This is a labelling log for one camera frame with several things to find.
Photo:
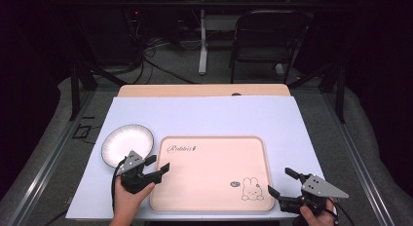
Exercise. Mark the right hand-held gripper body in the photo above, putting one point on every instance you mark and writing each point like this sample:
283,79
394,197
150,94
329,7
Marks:
319,188

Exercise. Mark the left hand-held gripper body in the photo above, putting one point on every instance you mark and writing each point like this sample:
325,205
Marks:
131,162

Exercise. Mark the white plate with dark rim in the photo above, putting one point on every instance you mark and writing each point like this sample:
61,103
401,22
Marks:
126,141

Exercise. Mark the person's right hand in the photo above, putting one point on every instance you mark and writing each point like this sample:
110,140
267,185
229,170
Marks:
313,218

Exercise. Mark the person's left hand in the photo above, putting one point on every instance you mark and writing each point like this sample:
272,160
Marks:
130,200

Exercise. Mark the pink tray with rabbit print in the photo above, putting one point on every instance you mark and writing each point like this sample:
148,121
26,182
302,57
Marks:
207,174

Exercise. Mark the pale blue table mat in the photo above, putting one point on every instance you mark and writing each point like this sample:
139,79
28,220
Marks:
211,115

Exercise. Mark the wooden table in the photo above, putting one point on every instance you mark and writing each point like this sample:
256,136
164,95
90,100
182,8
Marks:
195,90

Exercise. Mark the black metal stand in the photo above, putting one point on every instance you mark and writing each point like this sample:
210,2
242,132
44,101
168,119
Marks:
75,89
340,89

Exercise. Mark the white desk foot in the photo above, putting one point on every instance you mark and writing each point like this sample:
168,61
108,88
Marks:
279,69

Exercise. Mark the black folding chair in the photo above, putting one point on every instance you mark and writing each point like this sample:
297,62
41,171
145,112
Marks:
259,54

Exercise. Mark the white desk leg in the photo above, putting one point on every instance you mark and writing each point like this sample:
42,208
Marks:
203,41

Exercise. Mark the black equipment cabinet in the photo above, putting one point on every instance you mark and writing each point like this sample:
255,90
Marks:
107,34

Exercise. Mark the aluminium floor rail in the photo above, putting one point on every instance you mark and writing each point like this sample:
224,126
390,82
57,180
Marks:
360,164
48,158

